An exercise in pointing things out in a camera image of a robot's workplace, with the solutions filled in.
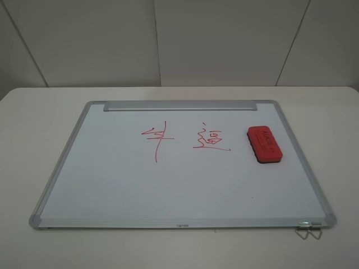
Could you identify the red whiteboard eraser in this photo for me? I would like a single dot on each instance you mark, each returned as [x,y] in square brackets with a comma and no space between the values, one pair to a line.
[264,145]

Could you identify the white aluminium-framed whiteboard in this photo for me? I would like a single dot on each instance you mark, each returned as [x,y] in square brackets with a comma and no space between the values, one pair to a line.
[179,170]

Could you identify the grey aluminium pen tray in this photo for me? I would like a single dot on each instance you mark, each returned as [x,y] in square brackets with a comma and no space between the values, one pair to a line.
[180,105]

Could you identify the left metal hanging clip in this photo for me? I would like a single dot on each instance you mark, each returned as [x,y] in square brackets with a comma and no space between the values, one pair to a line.
[303,230]

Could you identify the metal hanging clip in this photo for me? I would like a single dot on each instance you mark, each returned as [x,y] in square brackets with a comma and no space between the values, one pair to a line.
[315,230]
[303,230]

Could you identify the right metal hanging clip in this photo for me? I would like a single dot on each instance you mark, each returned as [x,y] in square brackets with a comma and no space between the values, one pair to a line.
[315,230]

